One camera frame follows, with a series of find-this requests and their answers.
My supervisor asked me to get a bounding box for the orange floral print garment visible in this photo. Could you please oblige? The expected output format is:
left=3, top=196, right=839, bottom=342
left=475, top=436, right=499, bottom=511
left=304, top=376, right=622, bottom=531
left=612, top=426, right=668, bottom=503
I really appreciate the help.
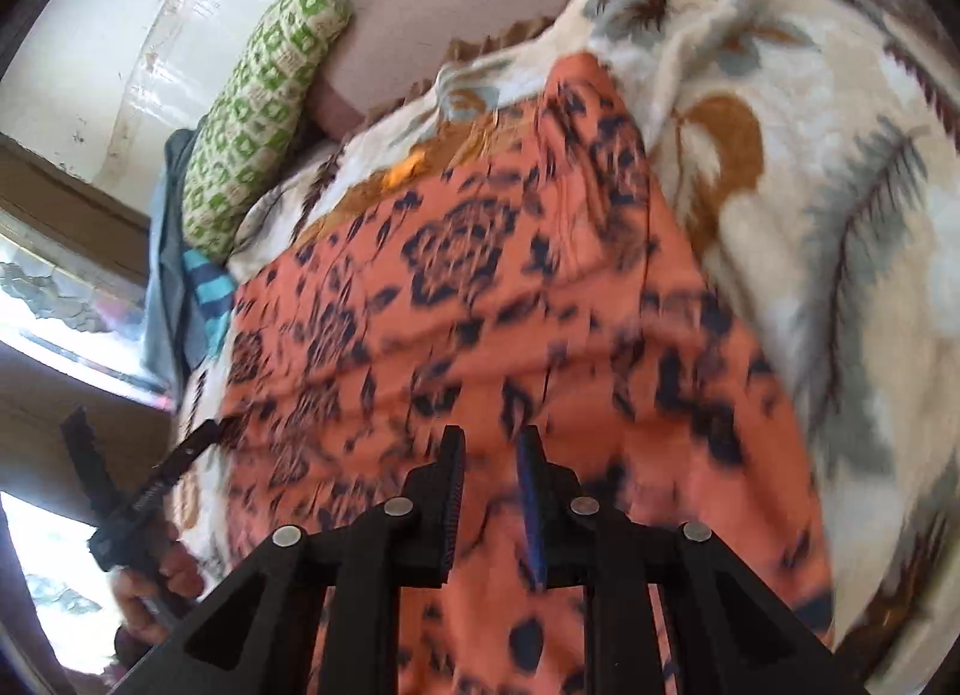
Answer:
left=214, top=52, right=837, bottom=695

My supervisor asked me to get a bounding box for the pink cushion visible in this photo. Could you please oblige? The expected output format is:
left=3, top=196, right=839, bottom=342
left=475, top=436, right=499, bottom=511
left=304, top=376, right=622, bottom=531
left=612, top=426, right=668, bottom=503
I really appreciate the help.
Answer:
left=311, top=0, right=635, bottom=141

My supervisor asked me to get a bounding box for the green patterned pillow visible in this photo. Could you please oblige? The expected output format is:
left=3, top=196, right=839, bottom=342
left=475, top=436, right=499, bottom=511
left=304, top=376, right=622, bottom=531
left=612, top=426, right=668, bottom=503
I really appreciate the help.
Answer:
left=182, top=0, right=376, bottom=265

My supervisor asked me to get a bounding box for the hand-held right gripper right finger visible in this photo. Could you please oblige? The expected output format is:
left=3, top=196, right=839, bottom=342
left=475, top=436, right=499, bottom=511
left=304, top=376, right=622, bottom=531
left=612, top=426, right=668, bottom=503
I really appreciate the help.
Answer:
left=514, top=426, right=863, bottom=695

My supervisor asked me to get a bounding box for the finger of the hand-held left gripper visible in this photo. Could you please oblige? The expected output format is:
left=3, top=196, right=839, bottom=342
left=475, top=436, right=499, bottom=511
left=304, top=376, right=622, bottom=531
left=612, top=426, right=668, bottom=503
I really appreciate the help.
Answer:
left=60, top=406, right=121, bottom=516
left=150, top=419, right=226, bottom=497

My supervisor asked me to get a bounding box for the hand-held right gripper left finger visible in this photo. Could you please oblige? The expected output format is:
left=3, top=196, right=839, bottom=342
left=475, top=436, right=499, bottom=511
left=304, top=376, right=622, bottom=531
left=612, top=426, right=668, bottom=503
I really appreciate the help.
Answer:
left=111, top=426, right=467, bottom=695

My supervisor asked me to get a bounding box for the cream floral fleece blanket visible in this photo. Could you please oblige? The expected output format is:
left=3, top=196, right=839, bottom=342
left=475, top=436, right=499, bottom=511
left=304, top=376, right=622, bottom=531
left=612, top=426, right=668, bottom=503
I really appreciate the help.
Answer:
left=169, top=0, right=960, bottom=695

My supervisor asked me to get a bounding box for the window frame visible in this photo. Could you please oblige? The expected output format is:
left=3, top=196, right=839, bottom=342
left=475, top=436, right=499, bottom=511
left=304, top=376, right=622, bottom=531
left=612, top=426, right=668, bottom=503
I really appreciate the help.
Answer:
left=0, top=132, right=177, bottom=411

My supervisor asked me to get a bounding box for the blue striped cloth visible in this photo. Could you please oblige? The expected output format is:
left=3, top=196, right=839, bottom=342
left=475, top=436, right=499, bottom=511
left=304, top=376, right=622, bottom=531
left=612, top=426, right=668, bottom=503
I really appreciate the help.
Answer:
left=180, top=248, right=237, bottom=358

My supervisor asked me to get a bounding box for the person's left hand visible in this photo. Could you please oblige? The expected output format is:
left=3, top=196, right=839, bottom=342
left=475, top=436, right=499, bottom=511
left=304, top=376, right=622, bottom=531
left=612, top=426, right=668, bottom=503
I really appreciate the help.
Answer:
left=111, top=521, right=205, bottom=643

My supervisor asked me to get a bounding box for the grey blue cloth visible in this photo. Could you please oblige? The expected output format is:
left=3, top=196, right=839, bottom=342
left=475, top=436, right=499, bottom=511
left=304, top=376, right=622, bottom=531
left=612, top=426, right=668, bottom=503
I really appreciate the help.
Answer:
left=142, top=128, right=207, bottom=396

